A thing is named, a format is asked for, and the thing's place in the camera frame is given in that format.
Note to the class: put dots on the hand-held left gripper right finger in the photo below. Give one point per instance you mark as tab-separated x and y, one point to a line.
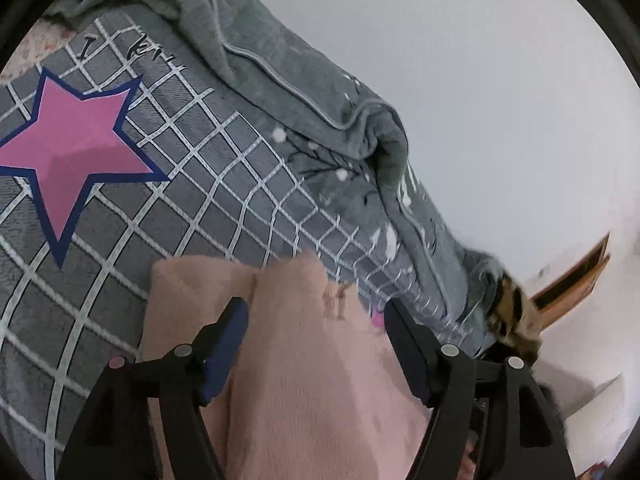
406	355

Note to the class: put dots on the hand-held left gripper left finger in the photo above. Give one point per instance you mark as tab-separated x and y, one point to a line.
227	355

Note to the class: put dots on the pink knit sweater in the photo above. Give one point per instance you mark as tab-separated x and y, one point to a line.
310	385

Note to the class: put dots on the brown jacket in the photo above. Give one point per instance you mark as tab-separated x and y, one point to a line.
515	320

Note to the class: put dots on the grey checked star blanket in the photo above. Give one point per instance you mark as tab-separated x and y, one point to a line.
150	210

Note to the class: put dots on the grey printed quilt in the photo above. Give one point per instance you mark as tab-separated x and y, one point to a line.
310	90

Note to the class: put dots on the floral bed sheet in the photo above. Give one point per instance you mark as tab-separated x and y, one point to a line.
30	50

